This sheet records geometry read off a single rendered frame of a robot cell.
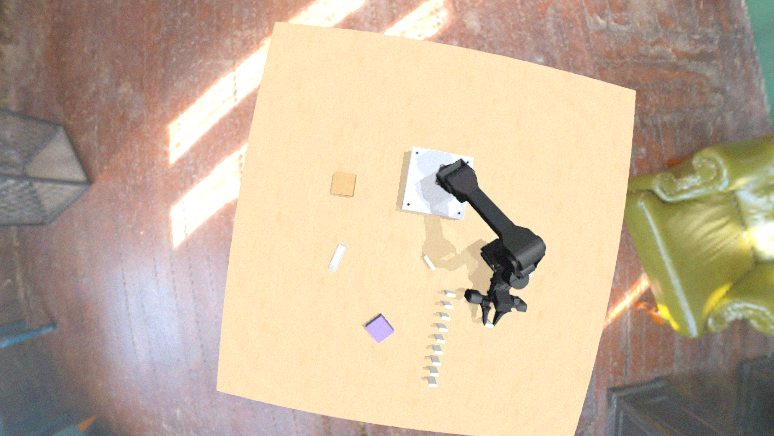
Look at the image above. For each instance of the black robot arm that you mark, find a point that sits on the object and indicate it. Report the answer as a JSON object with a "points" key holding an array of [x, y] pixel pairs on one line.
{"points": [[517, 251]]}

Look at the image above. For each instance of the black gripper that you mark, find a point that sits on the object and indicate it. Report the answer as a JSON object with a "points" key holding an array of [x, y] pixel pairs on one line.
{"points": [[474, 296]]}

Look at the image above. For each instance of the brown rectangular block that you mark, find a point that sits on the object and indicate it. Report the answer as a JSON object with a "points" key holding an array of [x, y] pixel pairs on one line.
{"points": [[344, 183]]}

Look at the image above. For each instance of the purple rectangular block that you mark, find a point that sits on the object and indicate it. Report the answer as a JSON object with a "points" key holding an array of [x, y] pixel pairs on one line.
{"points": [[379, 328]]}

